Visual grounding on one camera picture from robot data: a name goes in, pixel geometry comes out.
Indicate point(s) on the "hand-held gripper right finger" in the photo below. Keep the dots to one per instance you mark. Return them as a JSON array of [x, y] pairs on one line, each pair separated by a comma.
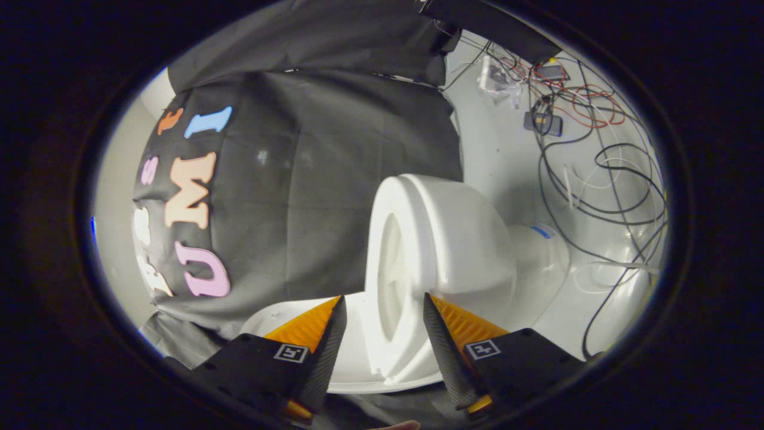
[[444, 358]]

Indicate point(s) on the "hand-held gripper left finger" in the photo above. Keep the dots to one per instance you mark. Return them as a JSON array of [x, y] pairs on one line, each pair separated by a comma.
[[325, 364]]

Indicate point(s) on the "white toilet lid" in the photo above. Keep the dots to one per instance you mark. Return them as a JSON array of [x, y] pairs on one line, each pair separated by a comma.
[[358, 352]]

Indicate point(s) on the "white toilet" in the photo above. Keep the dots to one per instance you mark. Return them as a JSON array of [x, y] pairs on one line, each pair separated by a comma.
[[453, 239]]

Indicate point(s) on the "black backdrop cloth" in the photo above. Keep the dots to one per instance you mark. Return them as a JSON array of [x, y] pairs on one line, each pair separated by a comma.
[[334, 149]]

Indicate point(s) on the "small black electronic box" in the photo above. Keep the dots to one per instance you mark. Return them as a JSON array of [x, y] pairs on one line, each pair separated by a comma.
[[544, 123]]

